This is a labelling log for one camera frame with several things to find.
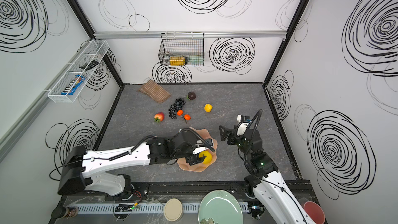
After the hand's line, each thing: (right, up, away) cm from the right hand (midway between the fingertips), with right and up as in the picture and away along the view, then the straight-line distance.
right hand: (227, 126), depth 76 cm
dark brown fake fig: (-20, +15, +32) cm, 41 cm away
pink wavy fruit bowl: (-14, -21, +2) cm, 25 cm away
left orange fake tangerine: (-27, +4, +25) cm, 37 cm away
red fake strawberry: (-39, +2, +20) cm, 44 cm away
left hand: (-11, -9, -4) cm, 15 cm away
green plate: (-4, -35, -7) cm, 36 cm away
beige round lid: (-24, -33, -12) cm, 43 cm away
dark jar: (-68, -31, -15) cm, 77 cm away
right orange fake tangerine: (-22, +2, +23) cm, 32 cm away
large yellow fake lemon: (-9, -14, 0) cm, 17 cm away
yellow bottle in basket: (-26, +35, +11) cm, 45 cm away
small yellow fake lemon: (-8, +7, +26) cm, 28 cm away
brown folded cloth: (-49, +20, +40) cm, 66 cm away
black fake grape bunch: (-28, +9, +26) cm, 39 cm away
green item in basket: (-16, +36, +11) cm, 41 cm away
